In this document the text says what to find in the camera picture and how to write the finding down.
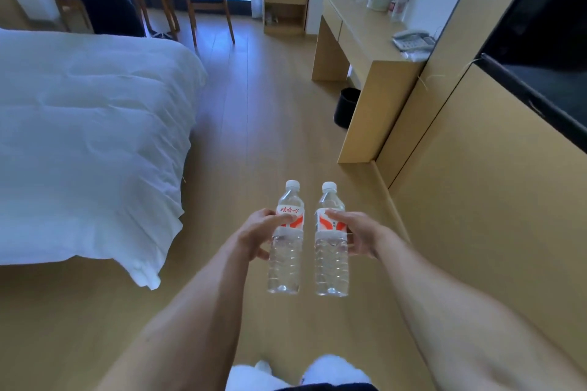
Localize person's left hand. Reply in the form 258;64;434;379
234;208;297;262

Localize person's right hand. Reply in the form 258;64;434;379
325;210;395;260

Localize white-cap water bottle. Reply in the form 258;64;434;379
267;180;305;295
388;0;410;23
314;181;350;299

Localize person's left forearm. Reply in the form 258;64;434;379
94;239;257;391

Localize person's right forearm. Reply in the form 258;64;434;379
374;230;587;391

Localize black bin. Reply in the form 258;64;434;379
333;87;362;130

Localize light denim shorts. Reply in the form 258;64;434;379
224;355;372;391

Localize black t-shirt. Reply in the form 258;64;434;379
275;384;379;391

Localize white bed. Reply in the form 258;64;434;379
0;28;207;291

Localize grey desk telephone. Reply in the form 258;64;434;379
392;28;437;53

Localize black television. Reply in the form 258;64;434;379
474;0;587;153

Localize thin white cable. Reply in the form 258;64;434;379
416;56;485;92

